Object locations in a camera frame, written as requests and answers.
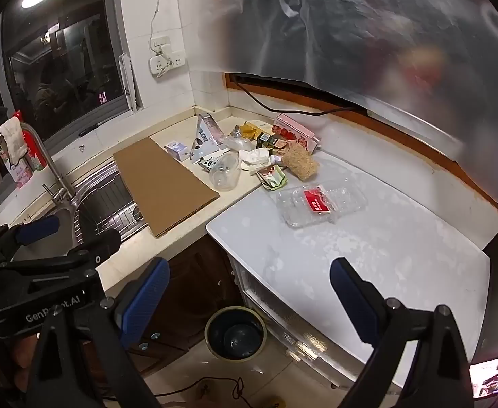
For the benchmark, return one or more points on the white tissue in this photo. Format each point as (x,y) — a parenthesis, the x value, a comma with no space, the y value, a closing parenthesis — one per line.
(253,157)

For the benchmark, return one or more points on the yellow slipper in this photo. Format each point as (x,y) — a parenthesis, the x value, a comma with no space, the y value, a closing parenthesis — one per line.
(275,403)

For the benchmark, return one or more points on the green and red packet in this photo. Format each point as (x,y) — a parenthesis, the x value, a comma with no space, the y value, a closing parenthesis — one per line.
(272,177)

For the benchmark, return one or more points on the white ribbed strip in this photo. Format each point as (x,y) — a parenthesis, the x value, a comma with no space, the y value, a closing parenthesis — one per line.
(130,83)

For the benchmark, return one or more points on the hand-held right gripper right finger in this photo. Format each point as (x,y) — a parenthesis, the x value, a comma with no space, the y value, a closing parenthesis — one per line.
(350,299)

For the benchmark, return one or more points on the round trash bin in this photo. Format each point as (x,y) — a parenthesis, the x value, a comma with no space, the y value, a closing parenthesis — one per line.
(236,335)

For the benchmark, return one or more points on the silver foil packet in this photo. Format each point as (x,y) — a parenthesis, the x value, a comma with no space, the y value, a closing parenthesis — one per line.
(206,136)

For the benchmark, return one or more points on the steel faucet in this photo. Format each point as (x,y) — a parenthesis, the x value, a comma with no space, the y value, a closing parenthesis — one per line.
(51,165)

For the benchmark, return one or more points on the pink cardboard box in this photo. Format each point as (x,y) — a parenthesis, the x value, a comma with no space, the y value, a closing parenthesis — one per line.
(293,129)

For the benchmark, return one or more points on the pink printed packet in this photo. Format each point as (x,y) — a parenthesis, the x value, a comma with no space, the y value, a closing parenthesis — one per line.
(21,175)

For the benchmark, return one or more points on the clear plastic tray red label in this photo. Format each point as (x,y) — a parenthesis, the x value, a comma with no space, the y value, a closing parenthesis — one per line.
(342,202)

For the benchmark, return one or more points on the dark green packet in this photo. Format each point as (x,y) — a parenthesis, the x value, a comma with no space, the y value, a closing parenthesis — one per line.
(274,141)

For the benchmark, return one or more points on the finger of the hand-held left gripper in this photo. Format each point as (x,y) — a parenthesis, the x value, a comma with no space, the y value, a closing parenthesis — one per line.
(100,244)
(38,229)

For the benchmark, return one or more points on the orange wooden frame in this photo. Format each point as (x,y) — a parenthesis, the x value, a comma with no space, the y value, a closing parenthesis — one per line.
(402,132)

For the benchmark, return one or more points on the brown cardboard sheet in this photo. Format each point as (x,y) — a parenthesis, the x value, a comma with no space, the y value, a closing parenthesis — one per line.
(164,182)

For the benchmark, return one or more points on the dark wooden cabinet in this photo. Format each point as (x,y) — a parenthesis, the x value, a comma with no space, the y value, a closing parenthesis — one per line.
(198,272)

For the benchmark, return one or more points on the clear plastic bag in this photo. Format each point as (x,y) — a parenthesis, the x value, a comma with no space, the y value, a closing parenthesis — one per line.
(236,141)

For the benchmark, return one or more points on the small blue white box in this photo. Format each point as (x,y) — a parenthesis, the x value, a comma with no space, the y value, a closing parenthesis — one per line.
(177,150)

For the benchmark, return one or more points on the colourful printed cloth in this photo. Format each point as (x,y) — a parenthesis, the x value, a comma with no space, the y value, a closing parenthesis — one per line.
(493,376)

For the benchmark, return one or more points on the brown loofah sponge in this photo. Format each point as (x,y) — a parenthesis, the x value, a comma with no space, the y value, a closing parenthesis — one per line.
(302,161)

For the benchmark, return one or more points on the red bottle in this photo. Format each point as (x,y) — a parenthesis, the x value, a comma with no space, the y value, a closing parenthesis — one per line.
(35,155)

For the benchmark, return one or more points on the translucent plastic film sheet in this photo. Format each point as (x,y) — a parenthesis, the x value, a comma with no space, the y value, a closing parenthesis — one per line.
(359,29)

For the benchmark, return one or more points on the white wall socket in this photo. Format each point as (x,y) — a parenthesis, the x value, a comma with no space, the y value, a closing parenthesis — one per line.
(168,63)

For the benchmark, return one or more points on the white wall switch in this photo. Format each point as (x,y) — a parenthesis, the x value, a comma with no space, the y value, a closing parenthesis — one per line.
(159,43)

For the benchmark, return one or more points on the dark glass window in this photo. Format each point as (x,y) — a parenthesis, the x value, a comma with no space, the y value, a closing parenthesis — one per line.
(62,59)

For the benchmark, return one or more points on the white cloth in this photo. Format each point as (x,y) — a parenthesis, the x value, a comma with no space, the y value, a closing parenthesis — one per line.
(14,138)

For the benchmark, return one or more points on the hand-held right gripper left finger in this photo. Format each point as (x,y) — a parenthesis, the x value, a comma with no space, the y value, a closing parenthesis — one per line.
(147,297)

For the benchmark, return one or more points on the yellow packet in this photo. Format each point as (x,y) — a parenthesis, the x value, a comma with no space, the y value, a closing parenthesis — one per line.
(253,129)

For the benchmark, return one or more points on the steel sink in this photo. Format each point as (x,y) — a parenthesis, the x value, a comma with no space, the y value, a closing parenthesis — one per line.
(104,202)

